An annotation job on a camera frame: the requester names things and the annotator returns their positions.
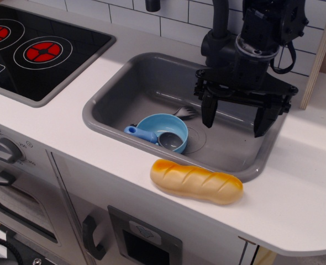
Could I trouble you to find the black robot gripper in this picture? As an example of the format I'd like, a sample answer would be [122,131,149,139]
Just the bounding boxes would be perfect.
[194,49,298,137]

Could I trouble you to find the blue handled grey spoon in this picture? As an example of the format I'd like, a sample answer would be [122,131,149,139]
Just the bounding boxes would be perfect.
[124,126,185,151]

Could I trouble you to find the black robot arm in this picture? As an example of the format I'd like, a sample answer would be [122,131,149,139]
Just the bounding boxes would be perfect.
[194,1,308,137]

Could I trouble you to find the light blue plastic bowl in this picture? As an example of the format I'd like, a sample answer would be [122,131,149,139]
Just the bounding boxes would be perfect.
[136,114,188,153]

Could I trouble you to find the grey toy sink basin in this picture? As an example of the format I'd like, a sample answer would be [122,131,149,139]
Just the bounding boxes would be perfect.
[82,53,285,182]

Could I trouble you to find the grey plastic fork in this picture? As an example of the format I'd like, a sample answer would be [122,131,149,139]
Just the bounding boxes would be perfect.
[173,106,198,120]

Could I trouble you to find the dark grey toy faucet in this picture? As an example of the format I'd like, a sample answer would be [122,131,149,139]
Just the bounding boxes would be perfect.
[201,0,236,68]

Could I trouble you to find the toy bread loaf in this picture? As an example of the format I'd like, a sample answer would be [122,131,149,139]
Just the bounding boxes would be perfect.
[150,159,244,205]

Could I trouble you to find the grey dispenser panel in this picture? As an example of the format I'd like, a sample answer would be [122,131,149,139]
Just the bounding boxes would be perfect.
[107,205,182,265]

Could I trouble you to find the black toy stovetop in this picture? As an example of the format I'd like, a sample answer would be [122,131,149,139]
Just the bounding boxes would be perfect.
[0,4,116,108]

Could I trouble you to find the grey oven knob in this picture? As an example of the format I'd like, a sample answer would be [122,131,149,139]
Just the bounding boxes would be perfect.
[0,137,26,164]

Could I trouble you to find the wooden side post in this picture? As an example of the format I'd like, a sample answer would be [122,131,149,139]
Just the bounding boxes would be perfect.
[299,24,326,110]

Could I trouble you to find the dark grey cabinet handle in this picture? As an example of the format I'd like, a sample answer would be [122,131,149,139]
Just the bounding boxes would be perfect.
[81,215,106,261]

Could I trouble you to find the grey oven door handle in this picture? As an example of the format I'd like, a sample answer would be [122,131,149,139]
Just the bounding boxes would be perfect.
[0,171,16,186]

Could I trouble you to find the black cable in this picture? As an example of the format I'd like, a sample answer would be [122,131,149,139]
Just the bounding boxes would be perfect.
[0,236,24,265]

